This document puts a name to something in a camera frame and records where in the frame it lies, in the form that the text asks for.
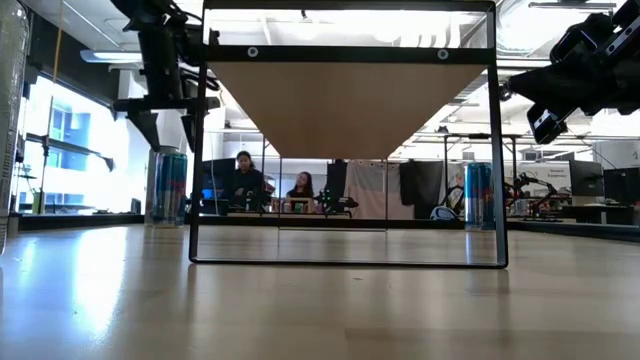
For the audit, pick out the black metal rig frame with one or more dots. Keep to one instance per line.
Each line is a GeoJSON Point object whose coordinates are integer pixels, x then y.
{"type": "Point", "coordinates": [480, 135]}

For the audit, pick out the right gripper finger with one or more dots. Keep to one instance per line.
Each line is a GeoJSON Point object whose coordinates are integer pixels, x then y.
{"type": "Point", "coordinates": [547, 125]}
{"type": "Point", "coordinates": [555, 85]}

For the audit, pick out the black upright panel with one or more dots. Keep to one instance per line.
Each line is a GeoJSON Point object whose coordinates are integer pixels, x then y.
{"type": "Point", "coordinates": [336, 175]}

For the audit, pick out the blue silver beverage can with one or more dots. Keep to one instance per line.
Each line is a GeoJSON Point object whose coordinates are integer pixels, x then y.
{"type": "Point", "coordinates": [172, 190]}
{"type": "Point", "coordinates": [476, 197]}

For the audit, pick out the grey corner block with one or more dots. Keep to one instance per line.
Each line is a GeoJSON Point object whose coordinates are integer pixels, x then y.
{"type": "Point", "coordinates": [14, 226]}

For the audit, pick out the ceiling light strip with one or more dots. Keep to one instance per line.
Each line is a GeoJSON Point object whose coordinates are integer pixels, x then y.
{"type": "Point", "coordinates": [525, 63]}

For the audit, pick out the white printed sign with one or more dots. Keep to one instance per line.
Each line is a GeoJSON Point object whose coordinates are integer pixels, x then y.
{"type": "Point", "coordinates": [562, 182]}

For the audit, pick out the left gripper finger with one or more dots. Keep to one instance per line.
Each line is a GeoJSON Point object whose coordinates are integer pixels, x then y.
{"type": "Point", "coordinates": [146, 125]}
{"type": "Point", "coordinates": [188, 131]}

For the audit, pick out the long ceiling light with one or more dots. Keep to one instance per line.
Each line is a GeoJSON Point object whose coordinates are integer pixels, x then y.
{"type": "Point", "coordinates": [110, 56]}

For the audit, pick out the wooden shelf black metal frame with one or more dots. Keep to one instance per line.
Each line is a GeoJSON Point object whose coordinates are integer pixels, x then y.
{"type": "Point", "coordinates": [340, 110]}

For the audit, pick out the large clear bottle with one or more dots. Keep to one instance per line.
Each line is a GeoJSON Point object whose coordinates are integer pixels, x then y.
{"type": "Point", "coordinates": [12, 125]}

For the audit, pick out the black aluminium table rail frame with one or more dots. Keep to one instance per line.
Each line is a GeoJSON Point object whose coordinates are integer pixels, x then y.
{"type": "Point", "coordinates": [75, 220]}

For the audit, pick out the black hanging cloth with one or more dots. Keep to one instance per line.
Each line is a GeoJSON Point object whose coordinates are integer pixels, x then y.
{"type": "Point", "coordinates": [422, 182]}

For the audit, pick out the black ceiling track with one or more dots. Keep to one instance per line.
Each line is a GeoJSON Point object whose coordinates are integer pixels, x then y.
{"type": "Point", "coordinates": [570, 5]}

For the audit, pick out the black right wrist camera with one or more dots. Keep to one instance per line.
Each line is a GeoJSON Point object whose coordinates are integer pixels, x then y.
{"type": "Point", "coordinates": [575, 40]}

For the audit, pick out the white and blue round object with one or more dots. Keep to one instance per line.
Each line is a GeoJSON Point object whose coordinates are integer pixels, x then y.
{"type": "Point", "coordinates": [442, 214]}

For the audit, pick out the silver ceiling duct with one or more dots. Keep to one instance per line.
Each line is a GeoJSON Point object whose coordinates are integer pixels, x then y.
{"type": "Point", "coordinates": [520, 30]}

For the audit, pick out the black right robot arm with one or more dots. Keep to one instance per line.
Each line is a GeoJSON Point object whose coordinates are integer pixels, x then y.
{"type": "Point", "coordinates": [630, 12]}

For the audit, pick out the person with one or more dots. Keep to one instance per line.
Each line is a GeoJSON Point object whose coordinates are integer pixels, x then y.
{"type": "Point", "coordinates": [301, 187]}
{"type": "Point", "coordinates": [245, 177]}

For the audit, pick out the small black box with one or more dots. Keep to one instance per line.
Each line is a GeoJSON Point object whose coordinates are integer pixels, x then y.
{"type": "Point", "coordinates": [136, 205]}

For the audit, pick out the white hanging cloth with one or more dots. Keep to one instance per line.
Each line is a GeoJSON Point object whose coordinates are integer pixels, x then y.
{"type": "Point", "coordinates": [372, 190]}

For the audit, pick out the black computer monitor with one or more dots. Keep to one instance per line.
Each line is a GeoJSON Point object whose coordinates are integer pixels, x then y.
{"type": "Point", "coordinates": [220, 172]}
{"type": "Point", "coordinates": [622, 186]}
{"type": "Point", "coordinates": [586, 177]}

